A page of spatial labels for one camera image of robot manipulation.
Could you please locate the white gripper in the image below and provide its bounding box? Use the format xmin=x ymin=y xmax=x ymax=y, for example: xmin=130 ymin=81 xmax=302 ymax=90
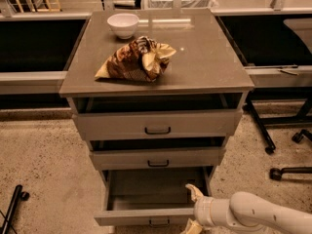
xmin=180 ymin=183 xmax=215 ymax=234

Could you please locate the grey bottom drawer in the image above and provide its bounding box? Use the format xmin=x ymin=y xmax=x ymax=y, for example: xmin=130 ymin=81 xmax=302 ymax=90
xmin=95 ymin=166 xmax=215 ymax=228

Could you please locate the grey drawer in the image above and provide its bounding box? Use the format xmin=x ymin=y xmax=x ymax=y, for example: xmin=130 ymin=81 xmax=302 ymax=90
xmin=90 ymin=136 xmax=226 ymax=170
xmin=95 ymin=166 xmax=215 ymax=228
xmin=71 ymin=93 xmax=243 ymax=140

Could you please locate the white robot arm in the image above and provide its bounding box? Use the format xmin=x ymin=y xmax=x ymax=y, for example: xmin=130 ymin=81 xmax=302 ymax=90
xmin=180 ymin=184 xmax=312 ymax=234

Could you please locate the grey middle drawer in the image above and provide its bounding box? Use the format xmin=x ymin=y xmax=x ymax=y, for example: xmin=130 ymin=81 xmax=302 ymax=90
xmin=90 ymin=136 xmax=226 ymax=170

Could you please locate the grey top drawer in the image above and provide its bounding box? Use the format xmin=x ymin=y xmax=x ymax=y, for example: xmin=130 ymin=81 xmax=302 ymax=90
xmin=71 ymin=93 xmax=243 ymax=140

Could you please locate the grey drawer cabinet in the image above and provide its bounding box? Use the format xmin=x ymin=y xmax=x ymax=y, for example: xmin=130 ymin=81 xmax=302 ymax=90
xmin=58 ymin=8 xmax=255 ymax=234

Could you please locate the black caster leg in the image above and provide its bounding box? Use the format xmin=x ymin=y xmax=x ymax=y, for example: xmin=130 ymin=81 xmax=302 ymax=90
xmin=269 ymin=167 xmax=312 ymax=181

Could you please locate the black wheeled stand base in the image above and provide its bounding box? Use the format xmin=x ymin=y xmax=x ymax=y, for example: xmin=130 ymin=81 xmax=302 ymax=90
xmin=245 ymin=95 xmax=312 ymax=155

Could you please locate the brown crumpled snack bag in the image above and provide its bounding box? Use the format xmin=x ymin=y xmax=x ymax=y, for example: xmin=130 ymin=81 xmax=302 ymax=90
xmin=95 ymin=36 xmax=176 ymax=82

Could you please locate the black stand leg left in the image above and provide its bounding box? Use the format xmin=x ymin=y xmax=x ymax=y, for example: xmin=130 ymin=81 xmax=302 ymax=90
xmin=0 ymin=184 xmax=30 ymax=234

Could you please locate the white bowl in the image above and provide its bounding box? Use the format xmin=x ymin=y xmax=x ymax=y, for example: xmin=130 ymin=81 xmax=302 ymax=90
xmin=107 ymin=13 xmax=139 ymax=39

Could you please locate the wire basket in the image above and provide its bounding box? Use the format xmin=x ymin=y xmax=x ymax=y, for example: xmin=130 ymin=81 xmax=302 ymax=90
xmin=141 ymin=0 xmax=218 ymax=10

